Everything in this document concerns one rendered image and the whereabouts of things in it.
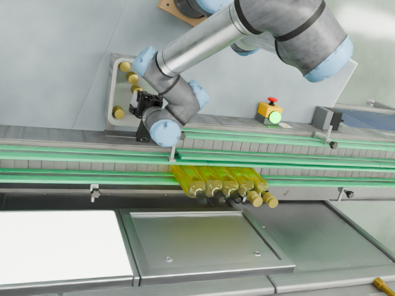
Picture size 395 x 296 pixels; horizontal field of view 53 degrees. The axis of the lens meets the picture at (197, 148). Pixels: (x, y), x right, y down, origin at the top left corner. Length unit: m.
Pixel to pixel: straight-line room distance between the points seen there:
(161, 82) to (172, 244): 0.47
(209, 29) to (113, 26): 0.55
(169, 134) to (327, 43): 0.46
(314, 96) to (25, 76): 1.11
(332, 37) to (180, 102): 0.43
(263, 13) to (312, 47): 0.12
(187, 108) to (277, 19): 0.38
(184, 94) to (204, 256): 0.46
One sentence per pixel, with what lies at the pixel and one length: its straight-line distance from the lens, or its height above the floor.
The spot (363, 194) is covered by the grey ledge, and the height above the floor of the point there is 0.88.
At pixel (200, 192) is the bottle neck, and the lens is 1.21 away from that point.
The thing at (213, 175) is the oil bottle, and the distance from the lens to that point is 1.30.
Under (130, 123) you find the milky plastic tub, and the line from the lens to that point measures 1.36.
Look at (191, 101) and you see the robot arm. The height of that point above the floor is 1.14.
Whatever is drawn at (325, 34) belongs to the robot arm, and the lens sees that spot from 0.83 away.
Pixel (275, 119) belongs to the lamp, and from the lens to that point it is 1.55.
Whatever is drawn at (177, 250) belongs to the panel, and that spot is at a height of 1.21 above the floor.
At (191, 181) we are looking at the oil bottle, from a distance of 1.24.
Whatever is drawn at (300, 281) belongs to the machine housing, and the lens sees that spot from 1.22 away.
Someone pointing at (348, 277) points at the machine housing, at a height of 1.38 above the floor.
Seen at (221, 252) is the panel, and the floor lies 1.23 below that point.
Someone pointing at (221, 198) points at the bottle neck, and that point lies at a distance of 1.24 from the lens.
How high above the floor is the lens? 2.10
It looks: 60 degrees down
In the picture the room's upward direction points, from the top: 139 degrees clockwise
